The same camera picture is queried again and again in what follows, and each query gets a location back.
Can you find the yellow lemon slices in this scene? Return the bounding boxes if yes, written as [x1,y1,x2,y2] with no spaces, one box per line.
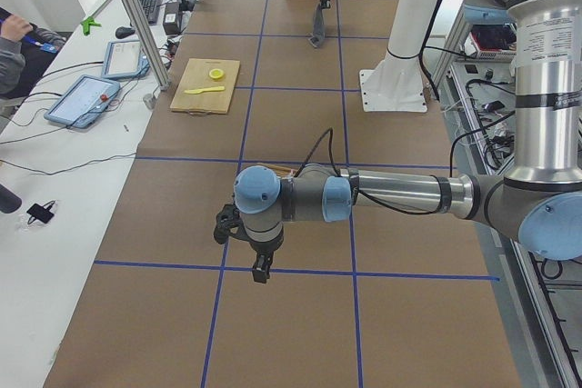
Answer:
[208,68,225,81]

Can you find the yellow plastic knife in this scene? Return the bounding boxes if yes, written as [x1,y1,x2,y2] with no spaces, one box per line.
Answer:
[184,85,226,95]

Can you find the bamboo cutting board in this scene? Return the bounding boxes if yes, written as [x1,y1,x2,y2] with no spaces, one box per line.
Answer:
[170,58,240,114]

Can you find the black power adapter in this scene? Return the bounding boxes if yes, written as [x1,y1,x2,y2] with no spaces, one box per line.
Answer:
[163,1,183,35]

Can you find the small metal cylinder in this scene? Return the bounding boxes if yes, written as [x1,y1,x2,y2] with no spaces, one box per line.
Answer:
[143,94,156,110]

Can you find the black computer mouse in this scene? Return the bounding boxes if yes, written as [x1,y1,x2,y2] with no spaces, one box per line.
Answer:
[115,26,135,39]

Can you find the upper teach pendant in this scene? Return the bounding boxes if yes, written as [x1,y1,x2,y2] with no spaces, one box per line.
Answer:
[101,40,149,80]

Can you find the teach pendant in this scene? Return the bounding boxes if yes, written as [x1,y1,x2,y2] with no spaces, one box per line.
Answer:
[101,40,149,80]
[44,75,121,129]

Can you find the green clamp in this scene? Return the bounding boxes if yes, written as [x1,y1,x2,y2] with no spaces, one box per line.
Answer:
[81,15,102,36]

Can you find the lower teach pendant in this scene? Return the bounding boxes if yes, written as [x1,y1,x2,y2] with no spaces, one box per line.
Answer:
[44,75,121,129]

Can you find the seated person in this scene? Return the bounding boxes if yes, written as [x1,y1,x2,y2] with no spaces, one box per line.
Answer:
[1,8,66,99]

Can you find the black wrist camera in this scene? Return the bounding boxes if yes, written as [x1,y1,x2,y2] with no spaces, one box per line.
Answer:
[213,204,246,244]

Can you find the aluminium frame post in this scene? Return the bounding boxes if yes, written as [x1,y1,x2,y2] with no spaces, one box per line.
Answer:
[122,0,170,91]

